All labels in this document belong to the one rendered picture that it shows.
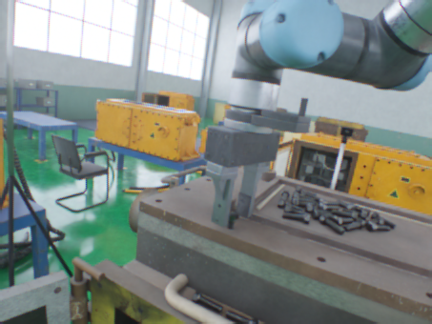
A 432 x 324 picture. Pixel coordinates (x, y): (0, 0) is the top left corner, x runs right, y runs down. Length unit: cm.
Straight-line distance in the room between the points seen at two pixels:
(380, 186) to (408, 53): 276
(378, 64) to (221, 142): 21
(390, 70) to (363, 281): 28
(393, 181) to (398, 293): 266
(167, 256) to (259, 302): 19
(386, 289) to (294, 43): 34
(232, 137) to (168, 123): 329
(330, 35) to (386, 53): 8
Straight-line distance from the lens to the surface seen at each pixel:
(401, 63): 37
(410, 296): 46
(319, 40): 30
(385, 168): 306
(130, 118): 406
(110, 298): 59
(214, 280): 52
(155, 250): 57
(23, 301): 59
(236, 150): 39
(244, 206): 49
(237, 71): 41
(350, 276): 45
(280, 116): 38
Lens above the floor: 158
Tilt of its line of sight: 14 degrees down
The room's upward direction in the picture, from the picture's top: 9 degrees clockwise
